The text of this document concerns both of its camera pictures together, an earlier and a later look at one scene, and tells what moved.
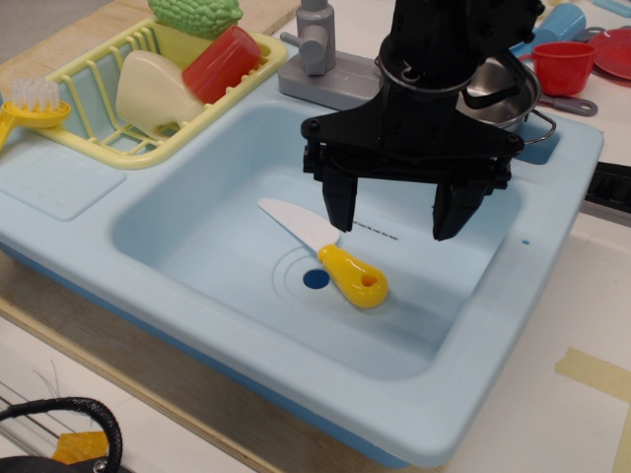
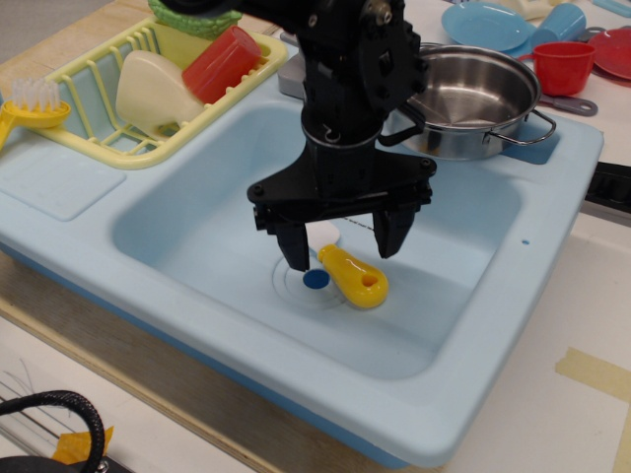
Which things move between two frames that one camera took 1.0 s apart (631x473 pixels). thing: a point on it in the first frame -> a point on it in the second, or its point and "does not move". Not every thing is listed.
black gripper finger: x=454 y=204 -> x=390 y=229
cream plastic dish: x=151 y=93 does not move
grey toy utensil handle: x=571 y=104 does not move
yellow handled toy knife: x=362 y=286 does not move
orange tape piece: x=74 y=447 does not move
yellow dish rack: x=129 y=104 does not move
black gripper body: x=410 y=133 -> x=341 y=176
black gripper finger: x=339 y=192 -> x=294 y=242
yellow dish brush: x=35 y=102 does not move
